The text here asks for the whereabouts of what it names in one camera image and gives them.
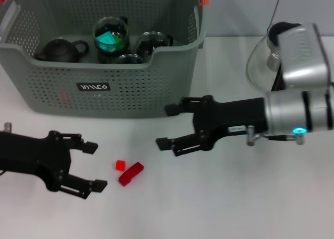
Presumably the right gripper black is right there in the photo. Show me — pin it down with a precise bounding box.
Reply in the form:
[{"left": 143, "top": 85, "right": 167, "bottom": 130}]
[{"left": 155, "top": 94, "right": 269, "bottom": 158}]

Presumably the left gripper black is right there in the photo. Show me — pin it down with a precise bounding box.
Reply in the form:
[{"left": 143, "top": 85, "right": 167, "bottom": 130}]
[{"left": 0, "top": 130, "right": 109, "bottom": 200}]

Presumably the dark red curved brick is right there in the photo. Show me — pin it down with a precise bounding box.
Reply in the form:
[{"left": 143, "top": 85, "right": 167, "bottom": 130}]
[{"left": 118, "top": 161, "right": 145, "bottom": 187}]

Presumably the glass teacup black holder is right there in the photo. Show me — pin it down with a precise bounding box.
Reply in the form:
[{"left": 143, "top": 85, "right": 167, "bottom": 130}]
[
  {"left": 135, "top": 31, "right": 174, "bottom": 62},
  {"left": 92, "top": 16, "right": 131, "bottom": 54},
  {"left": 97, "top": 47, "right": 131, "bottom": 64},
  {"left": 116, "top": 53, "right": 145, "bottom": 65}
]

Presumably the teal square toy plate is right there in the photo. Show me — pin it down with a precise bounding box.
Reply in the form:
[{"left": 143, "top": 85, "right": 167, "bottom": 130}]
[{"left": 95, "top": 31, "right": 117, "bottom": 53}]

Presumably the grey perforated plastic storage bin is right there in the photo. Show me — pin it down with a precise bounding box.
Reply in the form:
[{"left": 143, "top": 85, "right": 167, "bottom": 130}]
[{"left": 0, "top": 0, "right": 209, "bottom": 119}]

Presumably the dark clay teapot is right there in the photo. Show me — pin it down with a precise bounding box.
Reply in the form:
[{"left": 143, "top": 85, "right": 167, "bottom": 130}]
[{"left": 33, "top": 38, "right": 90, "bottom": 63}]

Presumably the right gripper cable with connectors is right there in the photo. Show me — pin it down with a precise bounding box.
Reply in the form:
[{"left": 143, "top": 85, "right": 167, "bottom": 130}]
[{"left": 246, "top": 125, "right": 306, "bottom": 147}]

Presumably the glass teapot black handle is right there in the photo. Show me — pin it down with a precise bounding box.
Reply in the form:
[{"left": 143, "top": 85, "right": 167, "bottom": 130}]
[{"left": 245, "top": 21, "right": 301, "bottom": 93}]

